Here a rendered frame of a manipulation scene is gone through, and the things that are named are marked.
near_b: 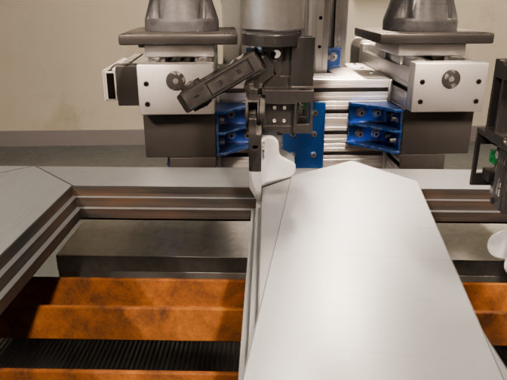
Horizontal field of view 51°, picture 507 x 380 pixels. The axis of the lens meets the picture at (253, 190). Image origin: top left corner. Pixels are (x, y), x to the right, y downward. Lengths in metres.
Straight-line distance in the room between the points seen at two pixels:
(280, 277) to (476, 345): 0.18
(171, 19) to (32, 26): 3.32
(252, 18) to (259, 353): 0.38
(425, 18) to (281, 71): 0.54
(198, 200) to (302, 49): 0.25
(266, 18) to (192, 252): 0.47
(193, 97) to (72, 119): 3.75
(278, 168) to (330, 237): 0.13
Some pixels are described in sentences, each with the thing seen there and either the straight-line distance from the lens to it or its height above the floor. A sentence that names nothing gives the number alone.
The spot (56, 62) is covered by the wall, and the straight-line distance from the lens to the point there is 4.35.
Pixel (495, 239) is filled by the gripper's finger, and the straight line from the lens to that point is 0.52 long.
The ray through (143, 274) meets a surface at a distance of 0.98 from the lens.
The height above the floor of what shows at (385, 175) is 0.86.
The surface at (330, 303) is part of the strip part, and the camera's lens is 0.48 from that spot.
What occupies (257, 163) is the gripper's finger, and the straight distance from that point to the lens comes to 0.67.
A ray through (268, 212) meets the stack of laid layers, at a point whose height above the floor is 0.86.
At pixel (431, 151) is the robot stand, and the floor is 0.82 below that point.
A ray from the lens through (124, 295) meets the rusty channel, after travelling 0.81.
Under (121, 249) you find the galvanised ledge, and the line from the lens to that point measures 0.99.
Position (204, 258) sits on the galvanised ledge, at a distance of 0.94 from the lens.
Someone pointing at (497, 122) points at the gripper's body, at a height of 1.01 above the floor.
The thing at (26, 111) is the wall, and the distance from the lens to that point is 4.49.
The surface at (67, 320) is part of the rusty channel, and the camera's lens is 0.77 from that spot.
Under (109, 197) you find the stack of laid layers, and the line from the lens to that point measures 0.77.
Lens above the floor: 1.11
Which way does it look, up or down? 20 degrees down
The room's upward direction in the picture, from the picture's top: straight up
